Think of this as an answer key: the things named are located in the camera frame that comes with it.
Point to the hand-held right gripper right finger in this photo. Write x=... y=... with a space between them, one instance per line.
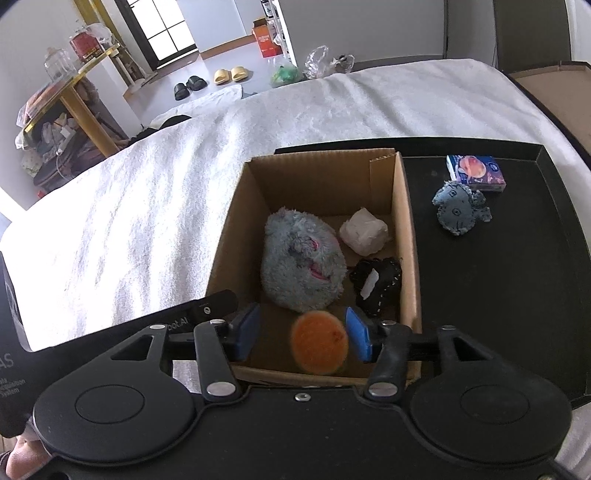
x=358 y=334

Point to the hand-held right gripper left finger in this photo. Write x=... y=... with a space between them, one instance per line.
x=249 y=333

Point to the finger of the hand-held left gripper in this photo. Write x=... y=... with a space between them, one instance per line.
x=217 y=307

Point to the orange round plush toy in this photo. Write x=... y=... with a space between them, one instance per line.
x=318 y=344

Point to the black plush toy white label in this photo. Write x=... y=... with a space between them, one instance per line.
x=388 y=281

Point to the large blue fluffy plush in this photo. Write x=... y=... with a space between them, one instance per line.
x=295 y=267

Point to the white soft ball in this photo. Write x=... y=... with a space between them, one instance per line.
x=364 y=230

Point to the black tray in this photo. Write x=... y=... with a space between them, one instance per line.
x=485 y=300

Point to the brown cardboard box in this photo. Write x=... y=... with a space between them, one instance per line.
x=383 y=184

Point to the person's left hand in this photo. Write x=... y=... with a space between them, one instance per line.
x=23 y=459

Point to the small blue plush toy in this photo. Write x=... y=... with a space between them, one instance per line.
x=457 y=210

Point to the dark cloth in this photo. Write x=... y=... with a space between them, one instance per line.
x=168 y=123

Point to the purple tissue packet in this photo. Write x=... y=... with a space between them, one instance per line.
x=478 y=171

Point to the white towel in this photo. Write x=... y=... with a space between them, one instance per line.
x=203 y=104

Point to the black slipper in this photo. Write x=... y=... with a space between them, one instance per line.
x=197 y=83
x=181 y=91

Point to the yellow slipper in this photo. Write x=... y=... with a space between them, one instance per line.
x=221 y=76
x=239 y=73

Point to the round table gold legs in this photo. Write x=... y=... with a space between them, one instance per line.
x=85 y=115

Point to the pile of bags under table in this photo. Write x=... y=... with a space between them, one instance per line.
x=51 y=138

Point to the green plastic bag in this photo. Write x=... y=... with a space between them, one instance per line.
x=286 y=76

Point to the clear plastic bag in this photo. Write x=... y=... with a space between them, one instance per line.
x=323 y=62

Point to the orange carton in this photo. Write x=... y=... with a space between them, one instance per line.
x=266 y=39

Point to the clear glass jar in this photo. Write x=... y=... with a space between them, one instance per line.
x=57 y=67

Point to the dark framed glass door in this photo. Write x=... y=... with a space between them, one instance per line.
x=124 y=14

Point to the large flat cardboard box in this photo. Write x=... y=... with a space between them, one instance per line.
x=558 y=97

